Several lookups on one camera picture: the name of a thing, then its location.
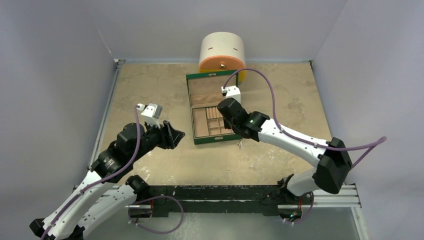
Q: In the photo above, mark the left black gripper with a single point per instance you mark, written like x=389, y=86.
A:
x=167, y=141

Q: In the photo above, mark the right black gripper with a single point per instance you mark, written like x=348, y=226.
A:
x=228, y=122

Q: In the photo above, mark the green jewelry tray insert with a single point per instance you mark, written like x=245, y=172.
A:
x=208, y=122

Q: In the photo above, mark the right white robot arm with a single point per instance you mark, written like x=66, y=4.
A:
x=330, y=161

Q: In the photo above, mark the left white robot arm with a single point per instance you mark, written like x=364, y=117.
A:
x=95, y=199

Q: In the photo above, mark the green jewelry box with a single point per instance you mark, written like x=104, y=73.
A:
x=204, y=90

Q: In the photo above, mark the white orange round drawer box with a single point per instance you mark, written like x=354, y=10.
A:
x=221, y=51

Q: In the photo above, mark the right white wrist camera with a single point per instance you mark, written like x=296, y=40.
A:
x=231, y=92

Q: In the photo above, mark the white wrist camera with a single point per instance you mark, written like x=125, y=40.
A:
x=231, y=92
x=150, y=114

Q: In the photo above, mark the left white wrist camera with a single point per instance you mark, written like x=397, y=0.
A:
x=150, y=114

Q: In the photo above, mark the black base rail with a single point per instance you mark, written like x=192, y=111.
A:
x=268, y=200

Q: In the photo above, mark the aluminium frame rail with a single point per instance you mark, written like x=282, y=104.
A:
x=103, y=124

